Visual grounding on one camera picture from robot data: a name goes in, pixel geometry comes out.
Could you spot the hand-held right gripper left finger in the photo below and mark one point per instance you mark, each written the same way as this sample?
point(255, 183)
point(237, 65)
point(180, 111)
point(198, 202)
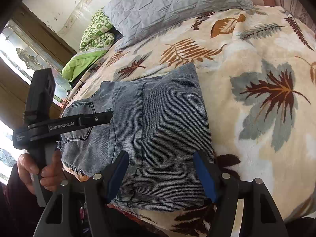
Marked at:
point(117, 175)

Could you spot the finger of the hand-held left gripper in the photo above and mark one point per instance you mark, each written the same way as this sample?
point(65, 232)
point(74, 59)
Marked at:
point(96, 119)

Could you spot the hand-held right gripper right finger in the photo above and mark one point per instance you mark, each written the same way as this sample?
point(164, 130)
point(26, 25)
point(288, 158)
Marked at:
point(206, 177)

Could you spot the grey denim pants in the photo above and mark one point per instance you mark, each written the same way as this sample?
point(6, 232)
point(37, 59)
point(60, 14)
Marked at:
point(160, 128)

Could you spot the person's left forearm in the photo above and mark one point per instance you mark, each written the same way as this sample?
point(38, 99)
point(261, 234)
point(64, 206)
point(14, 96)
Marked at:
point(17, 200)

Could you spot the person's left hand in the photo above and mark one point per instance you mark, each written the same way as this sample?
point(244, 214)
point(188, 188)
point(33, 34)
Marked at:
point(53, 175)

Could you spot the green patterned quilt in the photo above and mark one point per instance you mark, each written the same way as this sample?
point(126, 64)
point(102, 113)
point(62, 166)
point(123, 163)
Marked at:
point(96, 37)

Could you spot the wooden door with stained glass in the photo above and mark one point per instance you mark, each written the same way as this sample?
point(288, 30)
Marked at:
point(32, 42)

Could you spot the leaf print blanket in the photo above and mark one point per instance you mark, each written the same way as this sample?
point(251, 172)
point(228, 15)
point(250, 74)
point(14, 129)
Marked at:
point(246, 54)

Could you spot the grey quilted pillow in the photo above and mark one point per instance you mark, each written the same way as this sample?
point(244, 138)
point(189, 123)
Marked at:
point(172, 2)

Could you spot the striped floral cushion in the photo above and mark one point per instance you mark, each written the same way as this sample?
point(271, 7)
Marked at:
point(296, 5)

